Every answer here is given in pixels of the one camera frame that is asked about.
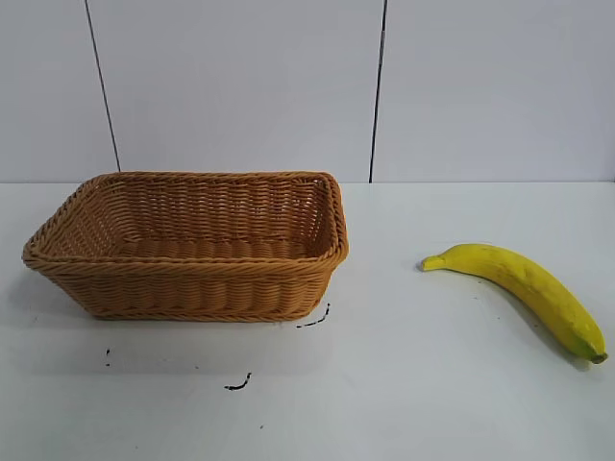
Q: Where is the yellow banana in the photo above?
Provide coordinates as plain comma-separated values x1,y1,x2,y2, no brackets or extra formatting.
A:
421,242,609,365

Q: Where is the tan woven wicker basket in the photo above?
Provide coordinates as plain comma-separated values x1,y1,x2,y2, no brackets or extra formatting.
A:
21,169,351,323

